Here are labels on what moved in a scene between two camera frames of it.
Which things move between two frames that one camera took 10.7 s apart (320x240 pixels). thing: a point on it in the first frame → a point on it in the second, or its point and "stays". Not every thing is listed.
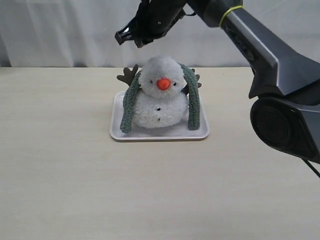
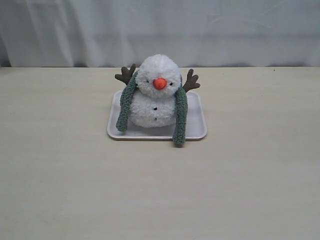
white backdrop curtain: [80, 33] stays
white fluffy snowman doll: [160, 102] stays
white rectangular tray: [179, 132] stays
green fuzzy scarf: [192, 100] → [181, 110]
